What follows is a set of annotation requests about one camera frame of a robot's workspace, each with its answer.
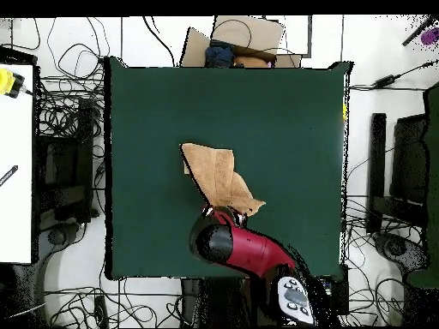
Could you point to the orange terry towel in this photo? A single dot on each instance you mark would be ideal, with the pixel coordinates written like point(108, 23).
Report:
point(216, 171)

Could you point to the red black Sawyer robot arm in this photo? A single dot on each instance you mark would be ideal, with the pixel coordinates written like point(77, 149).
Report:
point(253, 252)

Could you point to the dark green table cloth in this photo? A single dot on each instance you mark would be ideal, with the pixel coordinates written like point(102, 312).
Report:
point(154, 102)

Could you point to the black power strip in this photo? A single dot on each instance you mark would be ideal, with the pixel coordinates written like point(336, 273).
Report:
point(101, 310)

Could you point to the black equipment stand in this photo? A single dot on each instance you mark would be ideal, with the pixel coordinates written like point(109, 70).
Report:
point(68, 164)

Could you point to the grey wheeled stand base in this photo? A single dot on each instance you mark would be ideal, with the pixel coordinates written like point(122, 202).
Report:
point(398, 248)
point(58, 236)

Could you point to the orange cloth in box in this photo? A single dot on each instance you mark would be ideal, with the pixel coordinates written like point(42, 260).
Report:
point(250, 62)

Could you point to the dark blue cloth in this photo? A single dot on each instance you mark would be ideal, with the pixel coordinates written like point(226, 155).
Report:
point(219, 55)

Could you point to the black box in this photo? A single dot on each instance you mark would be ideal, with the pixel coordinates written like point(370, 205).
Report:
point(341, 294)

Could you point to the black upright bar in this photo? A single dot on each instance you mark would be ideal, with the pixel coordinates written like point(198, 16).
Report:
point(377, 154)

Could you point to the brown cardboard box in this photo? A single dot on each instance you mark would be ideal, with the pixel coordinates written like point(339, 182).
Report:
point(260, 34)

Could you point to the black marker pen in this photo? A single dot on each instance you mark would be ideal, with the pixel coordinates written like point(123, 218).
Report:
point(8, 175)

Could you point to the white side table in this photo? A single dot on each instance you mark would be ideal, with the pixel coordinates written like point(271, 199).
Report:
point(15, 137)

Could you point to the black monitor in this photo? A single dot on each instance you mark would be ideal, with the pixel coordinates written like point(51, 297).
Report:
point(410, 161)

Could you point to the green cloth on side table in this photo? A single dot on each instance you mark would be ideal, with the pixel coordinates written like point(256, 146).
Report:
point(432, 171)

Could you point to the yellow and black tool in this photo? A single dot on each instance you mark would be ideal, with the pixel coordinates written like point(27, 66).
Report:
point(7, 82)

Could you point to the black rod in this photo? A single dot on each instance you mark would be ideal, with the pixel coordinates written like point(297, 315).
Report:
point(416, 32)

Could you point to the purple object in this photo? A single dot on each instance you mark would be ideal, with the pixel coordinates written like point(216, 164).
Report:
point(430, 36)

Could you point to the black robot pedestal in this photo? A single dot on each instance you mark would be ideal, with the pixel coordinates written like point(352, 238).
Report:
point(219, 301)

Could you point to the white panel with dark frame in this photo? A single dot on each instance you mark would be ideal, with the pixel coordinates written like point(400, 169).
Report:
point(295, 34)

